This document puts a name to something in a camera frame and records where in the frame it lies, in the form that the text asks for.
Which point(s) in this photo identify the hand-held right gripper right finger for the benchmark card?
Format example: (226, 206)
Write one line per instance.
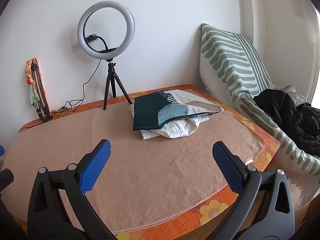
(227, 165)

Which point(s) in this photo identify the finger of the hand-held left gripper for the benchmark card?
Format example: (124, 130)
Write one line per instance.
(6, 180)
(1, 151)

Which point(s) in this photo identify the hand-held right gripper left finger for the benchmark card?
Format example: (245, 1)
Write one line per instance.
(96, 165)

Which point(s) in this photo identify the white garment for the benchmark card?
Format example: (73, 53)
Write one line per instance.
(180, 130)

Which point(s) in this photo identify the white clothes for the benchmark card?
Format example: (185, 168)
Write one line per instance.
(150, 134)

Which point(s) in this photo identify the teal floral printed cloth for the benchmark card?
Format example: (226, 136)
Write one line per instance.
(145, 112)

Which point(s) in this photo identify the orange floral sheet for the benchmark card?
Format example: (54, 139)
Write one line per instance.
(215, 210)

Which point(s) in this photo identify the pink blanket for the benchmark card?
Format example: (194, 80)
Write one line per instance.
(150, 175)

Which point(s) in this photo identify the folded metal tripod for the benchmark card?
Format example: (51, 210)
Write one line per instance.
(41, 100)

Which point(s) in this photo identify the black jacket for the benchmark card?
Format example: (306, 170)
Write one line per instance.
(282, 115)

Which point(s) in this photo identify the colourful scarf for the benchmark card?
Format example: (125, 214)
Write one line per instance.
(31, 80)

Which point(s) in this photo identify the black mini tripod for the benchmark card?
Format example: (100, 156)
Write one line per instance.
(111, 80)

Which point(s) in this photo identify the grey quilted jacket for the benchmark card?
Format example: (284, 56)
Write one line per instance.
(298, 97)

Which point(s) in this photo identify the green striped white blanket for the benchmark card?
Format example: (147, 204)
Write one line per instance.
(225, 55)

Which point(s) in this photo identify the black power plug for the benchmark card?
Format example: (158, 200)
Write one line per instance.
(92, 38)

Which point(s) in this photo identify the bright window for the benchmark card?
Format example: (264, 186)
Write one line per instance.
(316, 62)

